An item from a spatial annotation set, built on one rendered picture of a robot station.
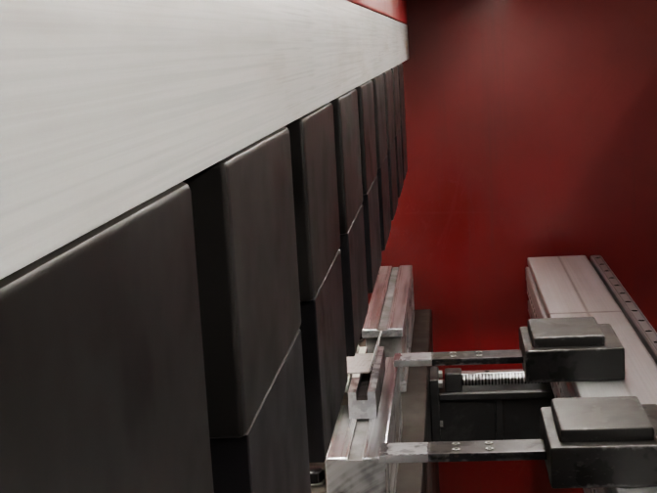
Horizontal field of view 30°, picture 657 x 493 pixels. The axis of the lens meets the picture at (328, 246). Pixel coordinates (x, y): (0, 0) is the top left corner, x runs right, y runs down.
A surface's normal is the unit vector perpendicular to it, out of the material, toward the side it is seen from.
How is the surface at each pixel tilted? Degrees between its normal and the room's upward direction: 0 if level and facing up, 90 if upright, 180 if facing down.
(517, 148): 90
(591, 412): 0
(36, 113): 90
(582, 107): 90
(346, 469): 90
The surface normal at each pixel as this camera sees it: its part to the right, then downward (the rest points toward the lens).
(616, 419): -0.06, -0.99
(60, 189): 0.99, -0.04
